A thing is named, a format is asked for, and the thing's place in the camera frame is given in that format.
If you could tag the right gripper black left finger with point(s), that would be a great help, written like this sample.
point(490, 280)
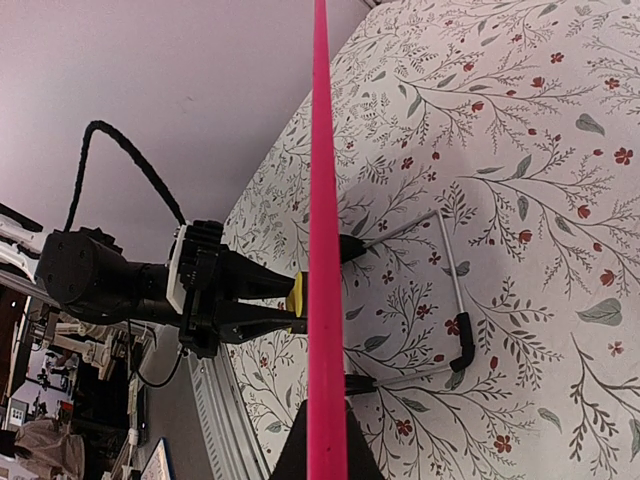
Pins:
point(292, 463)

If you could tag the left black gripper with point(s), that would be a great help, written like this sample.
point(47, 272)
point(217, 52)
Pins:
point(236, 277)

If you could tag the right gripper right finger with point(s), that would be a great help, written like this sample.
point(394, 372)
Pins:
point(361, 462)

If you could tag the pink-framed whiteboard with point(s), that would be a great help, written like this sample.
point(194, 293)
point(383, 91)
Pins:
point(326, 421)

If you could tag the yellow bone-shaped eraser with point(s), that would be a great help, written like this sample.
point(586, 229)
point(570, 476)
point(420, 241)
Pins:
point(295, 301)

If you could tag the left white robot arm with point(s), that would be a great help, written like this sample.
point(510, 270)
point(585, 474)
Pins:
point(86, 275)

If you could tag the black whiteboard stand foot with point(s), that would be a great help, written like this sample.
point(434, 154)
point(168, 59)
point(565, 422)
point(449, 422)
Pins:
point(350, 248)

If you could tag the front aluminium rail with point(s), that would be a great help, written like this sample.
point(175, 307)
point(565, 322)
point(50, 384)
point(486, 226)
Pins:
point(230, 440)

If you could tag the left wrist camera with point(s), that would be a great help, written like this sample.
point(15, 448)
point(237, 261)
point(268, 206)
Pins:
point(192, 260)

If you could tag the whiteboard wire easel stand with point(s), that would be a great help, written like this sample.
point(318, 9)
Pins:
point(405, 315)

